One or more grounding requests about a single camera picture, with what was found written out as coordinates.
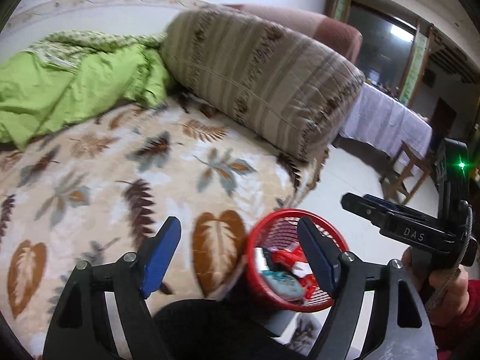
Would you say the white spray bottle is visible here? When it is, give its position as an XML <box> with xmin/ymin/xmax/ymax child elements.
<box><xmin>254</xmin><ymin>247</ymin><xmax>274</xmax><ymax>271</ymax></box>

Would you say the leaf-printed beige blanket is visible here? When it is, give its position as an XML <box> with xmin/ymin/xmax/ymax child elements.
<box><xmin>0</xmin><ymin>94</ymin><xmax>323</xmax><ymax>360</ymax></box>

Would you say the red and white tube wrapper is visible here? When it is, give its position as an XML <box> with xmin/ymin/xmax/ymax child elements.
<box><xmin>270</xmin><ymin>245</ymin><xmax>312</xmax><ymax>271</ymax></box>

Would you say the striped beige pillow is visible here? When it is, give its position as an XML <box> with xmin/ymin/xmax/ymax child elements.
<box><xmin>160</xmin><ymin>7</ymin><xmax>366</xmax><ymax>162</ymax></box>

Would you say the red mesh basket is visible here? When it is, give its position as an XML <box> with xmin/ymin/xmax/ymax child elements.
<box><xmin>245</xmin><ymin>208</ymin><xmax>350</xmax><ymax>313</ymax></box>

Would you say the teal tissue packet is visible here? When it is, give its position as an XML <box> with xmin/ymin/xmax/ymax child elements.
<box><xmin>262</xmin><ymin>270</ymin><xmax>304</xmax><ymax>301</ymax></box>

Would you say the grey braided cord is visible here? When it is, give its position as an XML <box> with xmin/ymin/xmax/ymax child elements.
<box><xmin>427</xmin><ymin>200</ymin><xmax>474</xmax><ymax>308</ymax></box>

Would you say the dark glass window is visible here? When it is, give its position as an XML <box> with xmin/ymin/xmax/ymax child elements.
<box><xmin>324</xmin><ymin>0</ymin><xmax>432</xmax><ymax>102</ymax></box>

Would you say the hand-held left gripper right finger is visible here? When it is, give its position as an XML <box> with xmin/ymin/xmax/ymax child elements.
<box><xmin>296</xmin><ymin>217</ymin><xmax>437</xmax><ymax>360</ymax></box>

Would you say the white cloth covered table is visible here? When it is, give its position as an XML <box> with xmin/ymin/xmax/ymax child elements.
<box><xmin>339</xmin><ymin>82</ymin><xmax>434</xmax><ymax>158</ymax></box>

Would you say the green quilt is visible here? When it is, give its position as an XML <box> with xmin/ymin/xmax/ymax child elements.
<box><xmin>0</xmin><ymin>30</ymin><xmax>177</xmax><ymax>149</ymax></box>

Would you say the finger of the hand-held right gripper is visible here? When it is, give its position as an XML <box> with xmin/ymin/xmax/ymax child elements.
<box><xmin>363</xmin><ymin>193</ymin><xmax>439</xmax><ymax>219</ymax></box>
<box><xmin>341</xmin><ymin>193</ymin><xmax>388</xmax><ymax>229</ymax></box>

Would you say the wooden chair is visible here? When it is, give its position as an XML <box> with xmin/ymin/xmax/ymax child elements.
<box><xmin>379</xmin><ymin>139</ymin><xmax>432</xmax><ymax>205</ymax></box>

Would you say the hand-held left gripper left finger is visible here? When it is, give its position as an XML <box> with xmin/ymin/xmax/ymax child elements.
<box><xmin>43</xmin><ymin>215</ymin><xmax>182</xmax><ymax>360</ymax></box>

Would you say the person's right forearm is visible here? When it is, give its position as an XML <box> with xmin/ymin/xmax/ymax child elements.
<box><xmin>431</xmin><ymin>279</ymin><xmax>480</xmax><ymax>360</ymax></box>

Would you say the pink headboard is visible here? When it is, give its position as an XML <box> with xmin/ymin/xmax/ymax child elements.
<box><xmin>221</xmin><ymin>3</ymin><xmax>364</xmax><ymax>62</ymax></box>

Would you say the person's right hand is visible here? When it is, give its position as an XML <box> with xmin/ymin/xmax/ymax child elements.
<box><xmin>401</xmin><ymin>249</ymin><xmax>469</xmax><ymax>325</ymax></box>

